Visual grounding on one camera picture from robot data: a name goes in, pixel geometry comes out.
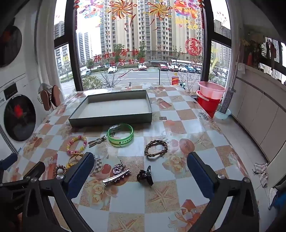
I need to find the white crumpled cloth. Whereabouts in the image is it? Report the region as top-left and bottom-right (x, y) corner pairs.
(252, 163), (269, 188)

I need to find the black claw hair clip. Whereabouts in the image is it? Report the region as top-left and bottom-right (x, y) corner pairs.
(137, 165), (154, 186)

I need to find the red plastic bucket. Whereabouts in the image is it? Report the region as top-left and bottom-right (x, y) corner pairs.
(196, 90), (221, 119)

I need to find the white shoe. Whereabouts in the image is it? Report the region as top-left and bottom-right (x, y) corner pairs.
(268, 187), (280, 210)

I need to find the red horse window decal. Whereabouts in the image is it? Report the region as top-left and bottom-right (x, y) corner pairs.
(185, 38), (203, 56)

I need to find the potted plant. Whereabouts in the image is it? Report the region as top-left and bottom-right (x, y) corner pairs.
(241, 33), (267, 67)

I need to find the light blue plastic basin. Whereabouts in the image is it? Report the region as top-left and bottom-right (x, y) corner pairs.
(214, 108), (232, 120)

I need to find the grey washboard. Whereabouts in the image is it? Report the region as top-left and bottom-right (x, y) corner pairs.
(220, 87), (234, 113)

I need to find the white washing machine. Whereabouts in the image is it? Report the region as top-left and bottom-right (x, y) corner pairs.
(0, 76), (43, 158)

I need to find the yellow beaded hair tie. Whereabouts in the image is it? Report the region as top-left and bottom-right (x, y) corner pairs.
(66, 153), (85, 169)

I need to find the white low cabinet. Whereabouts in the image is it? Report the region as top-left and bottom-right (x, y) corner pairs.
(232, 64), (286, 164)

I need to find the silver star hair clip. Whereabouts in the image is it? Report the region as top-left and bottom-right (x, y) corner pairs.
(102, 159), (131, 186)

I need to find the pink yellow beaded bracelet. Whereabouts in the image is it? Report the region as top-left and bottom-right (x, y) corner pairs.
(66, 135), (87, 156)

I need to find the pink plastic basin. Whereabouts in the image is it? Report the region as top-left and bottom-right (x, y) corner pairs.
(198, 81), (226, 100)

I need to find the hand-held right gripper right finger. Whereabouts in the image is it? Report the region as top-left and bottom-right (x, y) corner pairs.
(187, 152), (261, 232)

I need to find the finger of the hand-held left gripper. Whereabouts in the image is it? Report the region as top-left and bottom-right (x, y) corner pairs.
(22, 162), (46, 179)
(0, 153), (18, 171)

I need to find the pair of brown slippers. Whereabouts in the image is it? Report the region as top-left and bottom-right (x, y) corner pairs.
(38, 83), (62, 111)

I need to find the brown spiral hair tie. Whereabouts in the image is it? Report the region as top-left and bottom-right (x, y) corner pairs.
(53, 164), (67, 178)

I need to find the white dryer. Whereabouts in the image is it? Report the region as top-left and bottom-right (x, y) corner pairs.
(0, 13), (34, 88)

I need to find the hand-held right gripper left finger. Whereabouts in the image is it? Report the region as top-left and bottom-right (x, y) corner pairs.
(17, 152), (95, 232)

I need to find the grey small hair clip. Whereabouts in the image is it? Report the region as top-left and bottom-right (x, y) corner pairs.
(88, 135), (106, 148)

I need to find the grey-green shallow tray box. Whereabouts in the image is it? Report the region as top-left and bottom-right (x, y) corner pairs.
(68, 89), (153, 128)

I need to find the green translucent bangle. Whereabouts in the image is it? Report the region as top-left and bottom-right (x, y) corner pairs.
(107, 123), (134, 148)

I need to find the brown braided hair tie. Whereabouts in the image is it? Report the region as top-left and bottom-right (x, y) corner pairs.
(144, 140), (168, 158)

